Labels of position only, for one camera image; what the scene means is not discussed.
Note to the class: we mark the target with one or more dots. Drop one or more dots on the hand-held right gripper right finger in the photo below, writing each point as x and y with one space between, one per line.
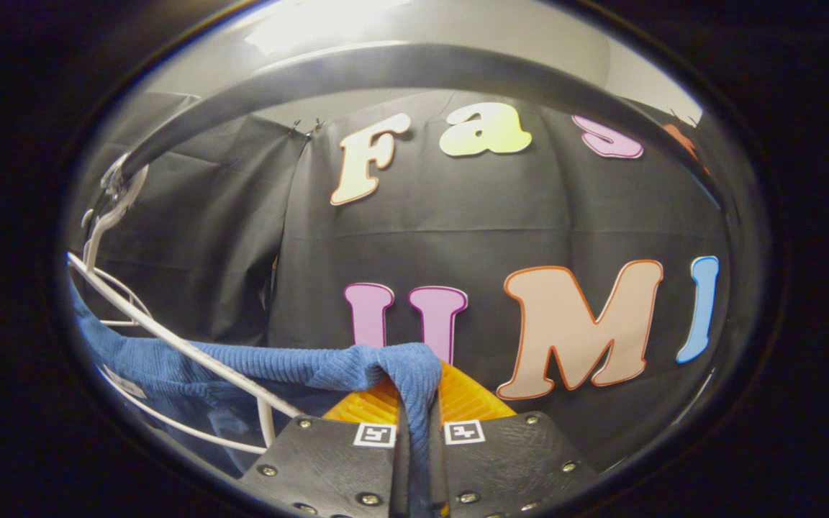
515 460

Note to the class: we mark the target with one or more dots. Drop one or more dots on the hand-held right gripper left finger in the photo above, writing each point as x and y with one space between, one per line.
321 467

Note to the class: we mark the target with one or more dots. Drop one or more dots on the white hanger with taped hook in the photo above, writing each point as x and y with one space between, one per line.
184 347

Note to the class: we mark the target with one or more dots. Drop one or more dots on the black backdrop cloth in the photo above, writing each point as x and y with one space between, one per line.
458 216

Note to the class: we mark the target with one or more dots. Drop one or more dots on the small black clip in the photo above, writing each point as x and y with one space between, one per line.
317 126
296 128

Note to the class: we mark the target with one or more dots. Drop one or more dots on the black clothes rail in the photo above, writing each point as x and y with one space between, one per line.
422 65

